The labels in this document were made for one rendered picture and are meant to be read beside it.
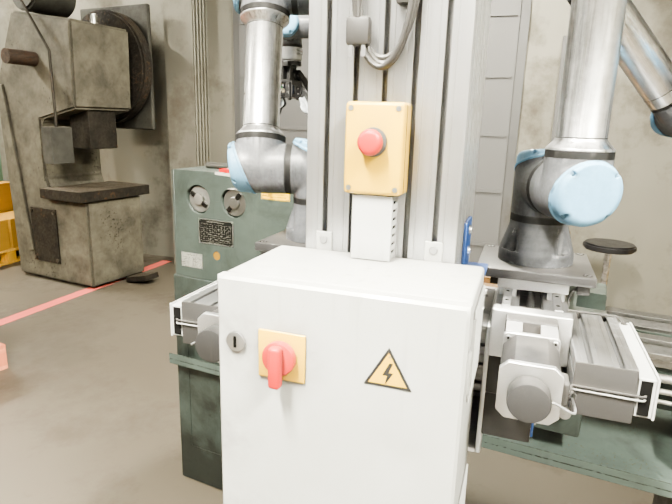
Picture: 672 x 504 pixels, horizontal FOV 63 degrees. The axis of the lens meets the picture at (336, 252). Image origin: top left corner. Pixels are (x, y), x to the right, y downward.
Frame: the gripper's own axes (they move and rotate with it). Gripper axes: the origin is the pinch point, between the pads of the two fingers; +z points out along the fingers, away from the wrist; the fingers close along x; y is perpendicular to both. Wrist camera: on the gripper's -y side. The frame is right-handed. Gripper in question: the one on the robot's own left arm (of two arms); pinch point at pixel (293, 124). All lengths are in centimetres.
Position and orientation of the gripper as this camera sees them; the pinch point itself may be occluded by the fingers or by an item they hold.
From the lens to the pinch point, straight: 190.6
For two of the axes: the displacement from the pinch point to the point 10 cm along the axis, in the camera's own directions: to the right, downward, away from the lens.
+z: -0.3, 9.7, 2.3
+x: 9.0, 1.3, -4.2
